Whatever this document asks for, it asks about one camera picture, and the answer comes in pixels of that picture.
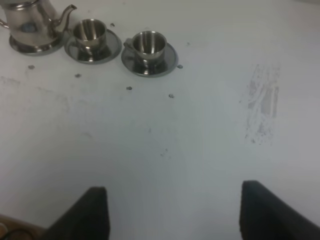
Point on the left stainless steel teacup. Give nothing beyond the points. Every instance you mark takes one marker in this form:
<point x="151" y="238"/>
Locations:
<point x="90" y="34"/>

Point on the stainless steel teacup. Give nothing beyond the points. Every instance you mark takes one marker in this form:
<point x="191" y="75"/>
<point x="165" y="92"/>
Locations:
<point x="147" y="46"/>
<point x="90" y="34"/>

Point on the steel cup saucer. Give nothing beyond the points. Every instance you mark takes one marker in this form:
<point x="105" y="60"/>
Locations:
<point x="168" y="64"/>
<point x="102" y="55"/>

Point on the right stainless steel teacup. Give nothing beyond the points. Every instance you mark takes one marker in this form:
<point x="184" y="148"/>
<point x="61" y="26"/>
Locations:
<point x="147" y="46"/>

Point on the steel teapot saucer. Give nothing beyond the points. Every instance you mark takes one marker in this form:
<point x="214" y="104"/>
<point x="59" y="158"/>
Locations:
<point x="37" y="50"/>

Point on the left steel cup saucer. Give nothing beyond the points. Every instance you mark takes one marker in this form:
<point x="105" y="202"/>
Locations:
<point x="102" y="55"/>

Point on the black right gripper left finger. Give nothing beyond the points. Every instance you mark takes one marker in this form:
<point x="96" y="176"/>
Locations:
<point x="87" y="219"/>

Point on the right steel cup saucer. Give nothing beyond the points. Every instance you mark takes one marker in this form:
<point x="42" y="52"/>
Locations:
<point x="168" y="64"/>

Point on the stainless steel teapot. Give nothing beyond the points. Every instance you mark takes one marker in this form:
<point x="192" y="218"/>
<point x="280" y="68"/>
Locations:
<point x="35" y="23"/>

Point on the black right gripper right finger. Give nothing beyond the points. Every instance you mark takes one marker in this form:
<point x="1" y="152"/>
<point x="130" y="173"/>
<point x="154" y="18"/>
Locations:
<point x="264" y="216"/>

